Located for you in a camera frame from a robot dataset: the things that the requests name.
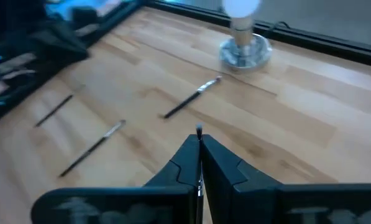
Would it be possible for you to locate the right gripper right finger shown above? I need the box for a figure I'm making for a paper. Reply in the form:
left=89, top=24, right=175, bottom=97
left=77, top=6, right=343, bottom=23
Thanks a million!
left=201, top=134, right=371, bottom=224

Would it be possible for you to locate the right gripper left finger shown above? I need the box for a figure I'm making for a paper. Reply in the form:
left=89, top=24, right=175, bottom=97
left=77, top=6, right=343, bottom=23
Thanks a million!
left=30, top=133, right=202, bottom=224

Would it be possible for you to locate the thin black makeup brush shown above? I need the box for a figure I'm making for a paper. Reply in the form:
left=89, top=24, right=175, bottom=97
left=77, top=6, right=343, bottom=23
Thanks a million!
left=58, top=119, right=127, bottom=178
left=33, top=93, right=76, bottom=128
left=162, top=75, right=223, bottom=120
left=195, top=123, right=204, bottom=224

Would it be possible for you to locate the white bulb lamp metal base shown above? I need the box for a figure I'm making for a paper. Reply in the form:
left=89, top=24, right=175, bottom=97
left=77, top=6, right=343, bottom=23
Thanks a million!
left=218, top=0, right=273, bottom=74

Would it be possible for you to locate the black lamp cable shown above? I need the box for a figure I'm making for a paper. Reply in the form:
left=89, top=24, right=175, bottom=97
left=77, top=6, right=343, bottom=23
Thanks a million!
left=261, top=20, right=295, bottom=35

